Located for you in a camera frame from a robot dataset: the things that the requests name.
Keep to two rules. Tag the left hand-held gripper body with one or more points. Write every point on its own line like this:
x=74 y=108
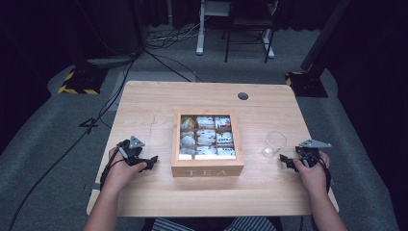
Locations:
x=134 y=150

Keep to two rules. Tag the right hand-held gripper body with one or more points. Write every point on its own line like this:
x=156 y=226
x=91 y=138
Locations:
x=308 y=152

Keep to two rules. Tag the clear glass cup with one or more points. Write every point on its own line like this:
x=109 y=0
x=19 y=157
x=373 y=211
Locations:
x=274 y=144

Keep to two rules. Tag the wooden tea box with glass lid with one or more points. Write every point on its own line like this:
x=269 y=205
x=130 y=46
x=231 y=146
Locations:
x=207 y=168

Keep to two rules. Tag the person's right hand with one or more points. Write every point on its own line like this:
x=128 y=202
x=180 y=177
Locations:
x=316 y=176

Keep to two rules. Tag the person's left hand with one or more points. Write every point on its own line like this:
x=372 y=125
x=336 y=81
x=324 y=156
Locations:
x=120 y=174

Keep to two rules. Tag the pile of white tea bags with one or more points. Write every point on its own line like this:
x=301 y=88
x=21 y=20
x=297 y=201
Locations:
x=226 y=151
x=188 y=140
x=206 y=150
x=187 y=151

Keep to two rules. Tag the pile of yellow tea bags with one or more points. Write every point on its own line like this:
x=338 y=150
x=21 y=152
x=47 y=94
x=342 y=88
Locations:
x=188 y=123

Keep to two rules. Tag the row of white tea sachets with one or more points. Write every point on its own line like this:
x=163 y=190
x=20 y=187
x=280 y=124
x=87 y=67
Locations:
x=206 y=137
x=205 y=122

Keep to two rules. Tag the white black-label packets right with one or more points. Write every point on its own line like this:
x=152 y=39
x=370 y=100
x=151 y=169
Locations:
x=224 y=138

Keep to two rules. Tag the black yellow striped stand base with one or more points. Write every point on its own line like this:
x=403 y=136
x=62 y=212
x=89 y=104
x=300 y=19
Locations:
x=304 y=85
x=81 y=82

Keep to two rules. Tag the person's striped clothing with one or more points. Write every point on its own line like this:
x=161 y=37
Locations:
x=250 y=224

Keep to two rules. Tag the stack of colourful printed packets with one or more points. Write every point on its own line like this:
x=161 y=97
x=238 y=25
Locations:
x=223 y=122

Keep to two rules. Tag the white desk leg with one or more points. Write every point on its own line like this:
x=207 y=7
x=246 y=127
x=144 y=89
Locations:
x=268 y=45
x=200 y=35

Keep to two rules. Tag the dark slanted stand pole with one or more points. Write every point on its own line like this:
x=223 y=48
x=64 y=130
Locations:
x=324 y=35

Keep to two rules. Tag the black chair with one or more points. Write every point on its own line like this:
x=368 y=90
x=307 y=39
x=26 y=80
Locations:
x=250 y=22

